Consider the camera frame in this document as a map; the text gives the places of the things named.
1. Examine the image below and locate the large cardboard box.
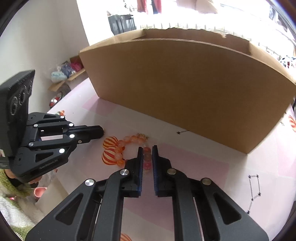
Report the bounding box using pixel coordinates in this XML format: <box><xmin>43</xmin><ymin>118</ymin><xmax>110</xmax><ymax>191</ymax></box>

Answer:
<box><xmin>79</xmin><ymin>28</ymin><xmax>296</xmax><ymax>154</ymax></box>

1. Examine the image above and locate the metal bowl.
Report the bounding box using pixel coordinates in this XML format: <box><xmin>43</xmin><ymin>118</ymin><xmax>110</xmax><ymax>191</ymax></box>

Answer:
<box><xmin>49</xmin><ymin>92</ymin><xmax>64</xmax><ymax>108</ymax></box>

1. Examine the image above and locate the cardboard box with clothes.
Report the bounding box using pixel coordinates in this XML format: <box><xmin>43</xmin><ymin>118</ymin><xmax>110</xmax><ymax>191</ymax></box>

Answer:
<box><xmin>47</xmin><ymin>56</ymin><xmax>88</xmax><ymax>91</ymax></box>

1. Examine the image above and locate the pink slipper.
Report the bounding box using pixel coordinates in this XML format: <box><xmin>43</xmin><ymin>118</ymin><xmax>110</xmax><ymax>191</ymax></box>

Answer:
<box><xmin>33</xmin><ymin>186</ymin><xmax>48</xmax><ymax>200</ymax></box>

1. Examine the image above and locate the pink orange bead bracelet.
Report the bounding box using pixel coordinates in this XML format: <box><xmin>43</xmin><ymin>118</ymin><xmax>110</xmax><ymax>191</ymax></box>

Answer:
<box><xmin>114</xmin><ymin>134</ymin><xmax>153</xmax><ymax>171</ymax></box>

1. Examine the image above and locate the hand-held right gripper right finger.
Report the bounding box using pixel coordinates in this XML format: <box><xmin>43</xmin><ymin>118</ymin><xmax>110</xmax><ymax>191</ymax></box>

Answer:
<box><xmin>152</xmin><ymin>145</ymin><xmax>270</xmax><ymax>241</ymax></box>

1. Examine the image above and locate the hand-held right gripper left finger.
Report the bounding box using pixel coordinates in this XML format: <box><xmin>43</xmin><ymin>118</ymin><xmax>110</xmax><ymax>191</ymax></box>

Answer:
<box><xmin>25</xmin><ymin>146</ymin><xmax>144</xmax><ymax>241</ymax></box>

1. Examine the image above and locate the dark grey cabinet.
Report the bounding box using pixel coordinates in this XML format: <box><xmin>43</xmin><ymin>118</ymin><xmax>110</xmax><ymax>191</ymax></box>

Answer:
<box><xmin>107</xmin><ymin>14</ymin><xmax>137</xmax><ymax>36</ymax></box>

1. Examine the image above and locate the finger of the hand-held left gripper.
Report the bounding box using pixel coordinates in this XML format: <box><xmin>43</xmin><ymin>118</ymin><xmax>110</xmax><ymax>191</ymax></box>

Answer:
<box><xmin>27</xmin><ymin>112</ymin><xmax>104</xmax><ymax>138</ymax></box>
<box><xmin>27</xmin><ymin>133</ymin><xmax>100</xmax><ymax>156</ymax></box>

